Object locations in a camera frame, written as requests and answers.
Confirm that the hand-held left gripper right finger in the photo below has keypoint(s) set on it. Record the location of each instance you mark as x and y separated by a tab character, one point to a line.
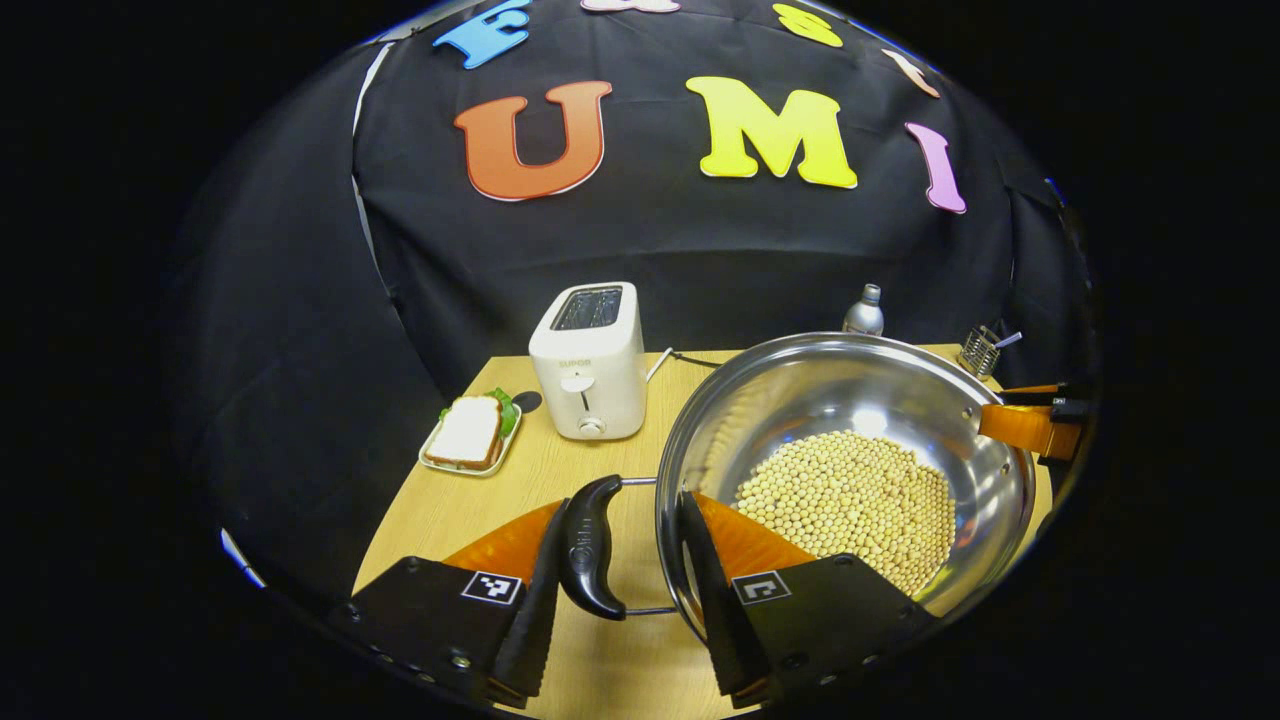
715	600

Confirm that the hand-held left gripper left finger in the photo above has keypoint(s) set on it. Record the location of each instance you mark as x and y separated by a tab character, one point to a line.
535	610

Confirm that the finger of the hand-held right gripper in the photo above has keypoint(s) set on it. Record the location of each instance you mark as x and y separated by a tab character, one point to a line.
1030	390
1025	428

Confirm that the pile of yellow soybeans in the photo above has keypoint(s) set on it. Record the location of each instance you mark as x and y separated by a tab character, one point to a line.
850	500

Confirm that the stainless steel pot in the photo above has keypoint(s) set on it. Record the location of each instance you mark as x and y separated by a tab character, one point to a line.
800	390

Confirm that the small white plate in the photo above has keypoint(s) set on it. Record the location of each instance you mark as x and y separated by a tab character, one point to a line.
507	447

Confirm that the small silver bottle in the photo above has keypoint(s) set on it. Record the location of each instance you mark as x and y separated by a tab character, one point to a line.
864	315

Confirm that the white bread sandwich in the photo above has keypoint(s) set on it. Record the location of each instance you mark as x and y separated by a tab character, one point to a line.
468	430

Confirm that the white toaster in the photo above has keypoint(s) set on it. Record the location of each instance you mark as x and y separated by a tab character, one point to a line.
590	380

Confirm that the black backdrop cloth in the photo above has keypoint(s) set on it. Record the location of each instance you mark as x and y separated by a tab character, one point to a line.
300	300

